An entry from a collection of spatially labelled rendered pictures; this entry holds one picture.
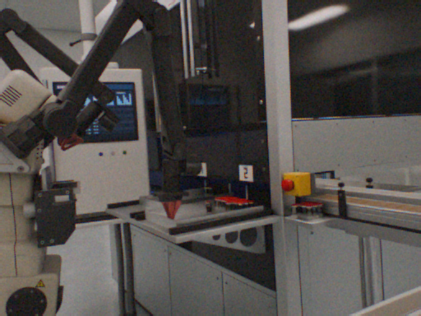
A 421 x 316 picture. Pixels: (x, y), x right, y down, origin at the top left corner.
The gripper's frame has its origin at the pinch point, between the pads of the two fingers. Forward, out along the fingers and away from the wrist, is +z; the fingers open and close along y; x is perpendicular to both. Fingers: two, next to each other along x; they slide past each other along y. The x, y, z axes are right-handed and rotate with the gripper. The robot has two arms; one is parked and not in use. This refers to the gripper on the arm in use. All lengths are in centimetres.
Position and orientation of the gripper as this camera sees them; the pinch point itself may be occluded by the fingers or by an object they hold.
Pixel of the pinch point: (170, 220)
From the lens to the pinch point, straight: 128.3
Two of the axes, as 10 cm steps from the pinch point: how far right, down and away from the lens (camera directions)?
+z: -0.1, 10.0, 0.2
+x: -5.0, -0.2, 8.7
